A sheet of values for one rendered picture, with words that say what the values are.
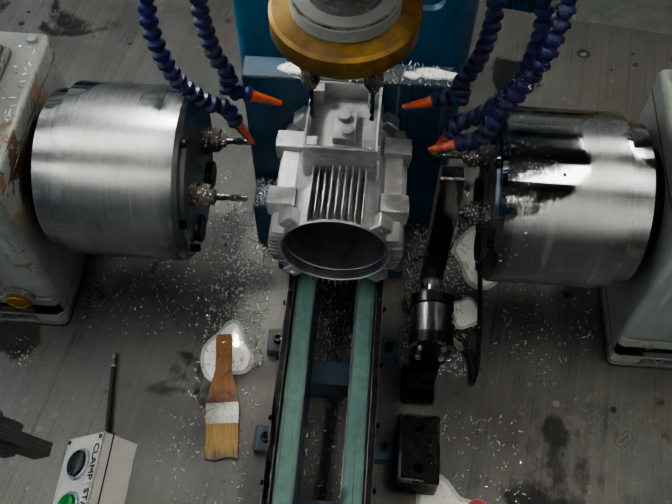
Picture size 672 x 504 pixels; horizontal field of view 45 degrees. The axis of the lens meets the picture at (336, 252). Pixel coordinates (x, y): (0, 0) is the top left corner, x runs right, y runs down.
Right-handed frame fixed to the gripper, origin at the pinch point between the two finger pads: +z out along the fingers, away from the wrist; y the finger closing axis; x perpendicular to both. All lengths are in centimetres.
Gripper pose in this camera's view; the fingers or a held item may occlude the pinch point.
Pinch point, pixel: (16, 441)
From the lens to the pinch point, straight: 96.3
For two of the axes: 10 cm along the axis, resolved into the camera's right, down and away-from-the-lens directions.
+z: 6.1, 4.6, 6.5
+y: 0.7, -8.4, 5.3
